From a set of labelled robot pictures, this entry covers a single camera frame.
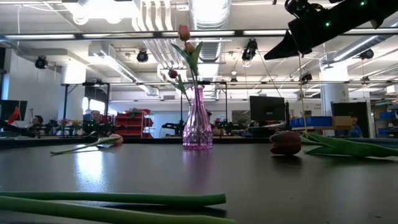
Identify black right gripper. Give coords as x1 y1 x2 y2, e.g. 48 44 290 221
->
263 6 355 60

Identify cream white artificial tulip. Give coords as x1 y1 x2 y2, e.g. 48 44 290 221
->
183 41 205 90

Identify light pink artificial tulip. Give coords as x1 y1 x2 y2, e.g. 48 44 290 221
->
170 24 200 90
49 133 124 156
0 195 238 224

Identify dark magenta artificial tulip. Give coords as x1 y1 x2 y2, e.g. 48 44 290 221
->
269 130 398 158
167 68 193 106
0 191 227 207

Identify pink glass vase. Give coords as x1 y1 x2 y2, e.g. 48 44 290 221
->
182 85 214 151

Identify black computer monitor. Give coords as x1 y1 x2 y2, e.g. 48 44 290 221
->
249 95 286 123
0 99 28 122

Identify blue storage bins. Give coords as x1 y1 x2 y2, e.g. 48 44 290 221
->
290 116 333 128

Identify black board panel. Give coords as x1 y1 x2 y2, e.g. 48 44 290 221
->
331 101 371 138

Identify cardboard box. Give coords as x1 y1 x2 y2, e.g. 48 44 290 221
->
331 116 354 128

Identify person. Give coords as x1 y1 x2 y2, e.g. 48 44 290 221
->
26 114 46 131
83 110 108 136
347 113 364 138

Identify black table mat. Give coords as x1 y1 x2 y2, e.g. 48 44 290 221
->
0 138 398 224

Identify red storage cabinet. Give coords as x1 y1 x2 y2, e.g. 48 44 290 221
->
114 108 154 139

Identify rig crossbar with light strips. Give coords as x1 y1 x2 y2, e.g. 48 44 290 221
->
0 29 398 41

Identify black metal rack frame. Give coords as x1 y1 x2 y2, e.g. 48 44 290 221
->
61 81 111 138

